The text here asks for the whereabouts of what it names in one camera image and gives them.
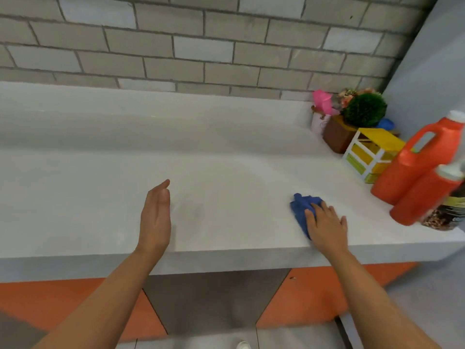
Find person's left forearm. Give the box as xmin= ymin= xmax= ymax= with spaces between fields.
xmin=32 ymin=248 xmax=160 ymax=349

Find person's left hand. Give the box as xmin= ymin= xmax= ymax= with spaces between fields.
xmin=135 ymin=179 xmax=172 ymax=255

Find person's right forearm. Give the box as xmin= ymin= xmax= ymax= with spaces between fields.
xmin=328 ymin=250 xmax=442 ymax=349

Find yellow mini drawer organizer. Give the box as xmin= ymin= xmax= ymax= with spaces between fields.
xmin=342 ymin=127 xmax=406 ymax=184

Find red squeeze bottle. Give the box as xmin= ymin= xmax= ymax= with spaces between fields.
xmin=389 ymin=163 xmax=465 ymax=226

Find orange cabinet front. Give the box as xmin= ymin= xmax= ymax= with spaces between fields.
xmin=0 ymin=261 xmax=419 ymax=342

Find white countertop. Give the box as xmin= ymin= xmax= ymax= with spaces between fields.
xmin=0 ymin=81 xmax=465 ymax=284

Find green plant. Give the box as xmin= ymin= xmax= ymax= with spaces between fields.
xmin=342 ymin=92 xmax=388 ymax=128

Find orange plastic jug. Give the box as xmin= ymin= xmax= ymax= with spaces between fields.
xmin=370 ymin=110 xmax=465 ymax=206

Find blue cloth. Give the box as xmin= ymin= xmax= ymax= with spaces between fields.
xmin=289 ymin=193 xmax=326 ymax=241

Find black coffee granules pouch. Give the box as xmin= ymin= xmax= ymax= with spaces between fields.
xmin=421 ymin=185 xmax=465 ymax=231

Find person's right hand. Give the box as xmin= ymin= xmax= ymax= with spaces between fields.
xmin=304 ymin=201 xmax=351 ymax=259

